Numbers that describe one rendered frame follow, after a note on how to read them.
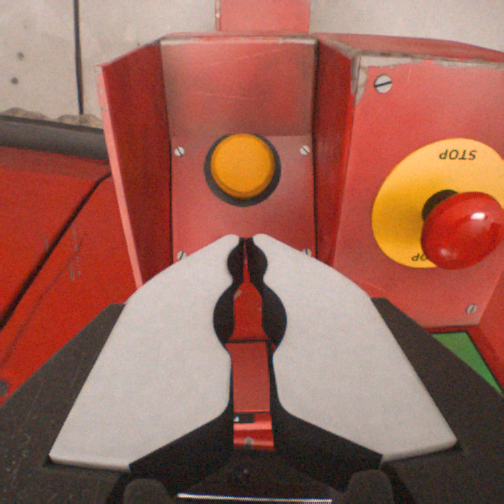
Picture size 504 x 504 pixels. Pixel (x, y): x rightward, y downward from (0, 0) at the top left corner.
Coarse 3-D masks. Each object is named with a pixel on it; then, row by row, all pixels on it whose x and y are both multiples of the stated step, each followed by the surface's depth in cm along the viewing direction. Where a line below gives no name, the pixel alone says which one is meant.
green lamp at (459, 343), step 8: (440, 336) 22; (448, 336) 22; (456, 336) 22; (464, 336) 22; (448, 344) 22; (456, 344) 22; (464, 344) 22; (472, 344) 22; (456, 352) 21; (464, 352) 21; (472, 352) 21; (464, 360) 21; (472, 360) 21; (480, 360) 21; (480, 368) 20; (488, 376) 20; (496, 384) 19
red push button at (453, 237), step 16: (448, 192) 17; (464, 192) 16; (480, 192) 15; (432, 208) 17; (448, 208) 15; (464, 208) 15; (480, 208) 15; (496, 208) 15; (432, 224) 16; (448, 224) 16; (464, 224) 16; (480, 224) 16; (496, 224) 16; (432, 240) 16; (448, 240) 16; (464, 240) 16; (480, 240) 16; (496, 240) 16; (432, 256) 17; (448, 256) 16; (464, 256) 16; (480, 256) 17
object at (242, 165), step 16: (224, 144) 22; (240, 144) 22; (256, 144) 22; (224, 160) 22; (240, 160) 22; (256, 160) 22; (272, 160) 23; (224, 176) 22; (240, 176) 22; (256, 176) 22; (272, 176) 23; (224, 192) 23; (240, 192) 23; (256, 192) 23
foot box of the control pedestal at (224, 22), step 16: (224, 0) 76; (240, 0) 76; (256, 0) 76; (272, 0) 76; (288, 0) 76; (304, 0) 77; (224, 16) 69; (240, 16) 69; (256, 16) 69; (272, 16) 69; (288, 16) 69; (304, 16) 69
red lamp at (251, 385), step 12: (228, 348) 22; (240, 348) 22; (252, 348) 22; (264, 348) 22; (240, 360) 21; (252, 360) 21; (264, 360) 21; (240, 372) 20; (252, 372) 20; (264, 372) 20; (240, 384) 20; (252, 384) 20; (264, 384) 20; (240, 396) 19; (252, 396) 19; (264, 396) 19; (240, 408) 18; (252, 408) 18; (264, 408) 18
